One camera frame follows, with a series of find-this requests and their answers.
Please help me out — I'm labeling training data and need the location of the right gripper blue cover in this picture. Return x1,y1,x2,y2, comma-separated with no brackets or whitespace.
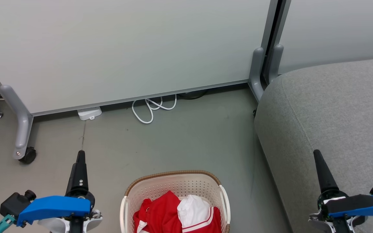
309,150,373,233

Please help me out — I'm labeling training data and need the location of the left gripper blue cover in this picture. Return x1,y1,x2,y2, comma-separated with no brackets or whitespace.
17,150,103,233

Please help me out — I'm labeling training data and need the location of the red hoodie white lettering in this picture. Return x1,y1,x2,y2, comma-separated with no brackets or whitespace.
133,190,183,233

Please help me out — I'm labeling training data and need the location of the grey fabric sofa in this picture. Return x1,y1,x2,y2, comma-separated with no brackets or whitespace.
254,57,373,233

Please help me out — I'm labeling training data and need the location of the black caster wheel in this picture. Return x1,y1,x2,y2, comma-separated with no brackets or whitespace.
18,147,37,165

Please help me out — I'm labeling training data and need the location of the white power adapter box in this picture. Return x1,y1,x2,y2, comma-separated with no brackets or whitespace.
77,106,103,121

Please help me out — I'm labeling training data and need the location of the grey partition foot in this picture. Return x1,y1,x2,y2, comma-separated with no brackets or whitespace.
248,48,265,103
267,44,284,85
0,85,34,161

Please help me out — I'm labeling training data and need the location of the cream perforated laundry basket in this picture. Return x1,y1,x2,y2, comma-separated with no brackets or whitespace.
120,170,231,233

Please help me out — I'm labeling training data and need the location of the wide white partition panel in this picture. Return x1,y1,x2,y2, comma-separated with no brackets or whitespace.
0,0,279,116

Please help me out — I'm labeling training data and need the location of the narrow white partition panel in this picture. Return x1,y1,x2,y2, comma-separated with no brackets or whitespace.
272,0,373,75

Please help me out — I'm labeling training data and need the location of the left arm black cable teal plug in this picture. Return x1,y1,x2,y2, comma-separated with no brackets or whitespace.
0,214,16,233

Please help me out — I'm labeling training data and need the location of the white coiled cable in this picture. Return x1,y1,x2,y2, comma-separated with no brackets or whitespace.
131,94,177,125

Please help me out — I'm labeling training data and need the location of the black cable under partition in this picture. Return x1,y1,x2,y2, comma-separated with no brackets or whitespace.
177,89,208,100

